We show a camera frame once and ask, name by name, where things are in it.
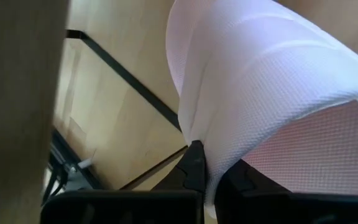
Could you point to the pink foam slide sandal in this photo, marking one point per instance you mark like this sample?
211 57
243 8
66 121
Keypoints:
259 77

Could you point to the black metal table frame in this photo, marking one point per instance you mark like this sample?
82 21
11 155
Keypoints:
79 162

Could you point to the wooden shelf with black legs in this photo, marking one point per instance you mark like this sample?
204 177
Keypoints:
17 109

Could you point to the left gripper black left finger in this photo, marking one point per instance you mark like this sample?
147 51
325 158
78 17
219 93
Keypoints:
191 174

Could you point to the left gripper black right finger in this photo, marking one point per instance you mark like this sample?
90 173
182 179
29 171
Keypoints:
241 183

